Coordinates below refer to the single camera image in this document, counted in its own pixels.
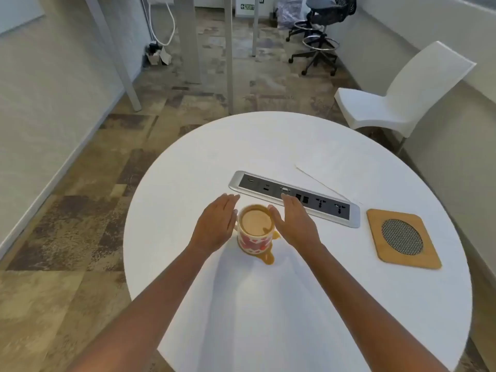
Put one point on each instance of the person's right hand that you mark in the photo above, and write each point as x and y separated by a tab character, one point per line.
298	228

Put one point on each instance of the person's left hand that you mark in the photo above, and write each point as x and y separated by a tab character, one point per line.
215	224

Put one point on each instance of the heart-patterned coffee mug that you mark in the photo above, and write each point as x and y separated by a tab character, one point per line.
253	244

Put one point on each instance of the coffee puddle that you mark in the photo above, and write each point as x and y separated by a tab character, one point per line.
267	259

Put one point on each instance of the person's right forearm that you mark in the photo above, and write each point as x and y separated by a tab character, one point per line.
356	313

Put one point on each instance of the person's left forearm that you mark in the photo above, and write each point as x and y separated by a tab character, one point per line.
155	306

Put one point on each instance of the white paper napkin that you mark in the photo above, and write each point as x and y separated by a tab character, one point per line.
337	170

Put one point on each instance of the silver power socket panel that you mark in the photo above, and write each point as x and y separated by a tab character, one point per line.
317	205

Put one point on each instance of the round white table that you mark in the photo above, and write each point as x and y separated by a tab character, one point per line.
271	151

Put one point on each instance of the wooden coaster with mesh centre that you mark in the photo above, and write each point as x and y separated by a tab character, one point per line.
387	244

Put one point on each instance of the small open cardboard box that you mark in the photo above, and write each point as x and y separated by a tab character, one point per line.
157	56

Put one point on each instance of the white plastic chair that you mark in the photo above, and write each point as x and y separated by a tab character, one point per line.
418	85

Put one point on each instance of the white desk with grey legs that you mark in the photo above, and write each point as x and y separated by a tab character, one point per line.
190	34

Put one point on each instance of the black office chair with footring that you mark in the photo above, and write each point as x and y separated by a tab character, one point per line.
321	17

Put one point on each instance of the green exit sign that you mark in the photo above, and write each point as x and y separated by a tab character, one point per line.
246	10

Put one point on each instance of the plastic wrapped bundle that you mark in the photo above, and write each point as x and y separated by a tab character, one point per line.
290	11

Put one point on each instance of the white wall board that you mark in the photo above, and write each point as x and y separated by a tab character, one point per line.
15	11

